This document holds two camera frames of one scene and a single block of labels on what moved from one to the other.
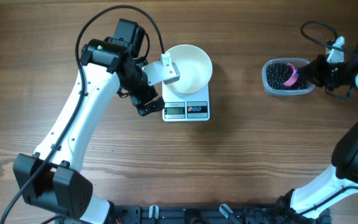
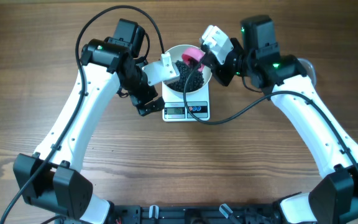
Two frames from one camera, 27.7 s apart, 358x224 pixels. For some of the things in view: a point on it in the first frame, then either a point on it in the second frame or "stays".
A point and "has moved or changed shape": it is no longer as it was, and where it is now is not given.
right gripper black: [312, 71] -> [219, 70]
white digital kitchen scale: [179, 107] stays
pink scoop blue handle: [293, 78] has moved or changed shape
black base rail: [201, 214] stays
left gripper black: [138, 100] stays
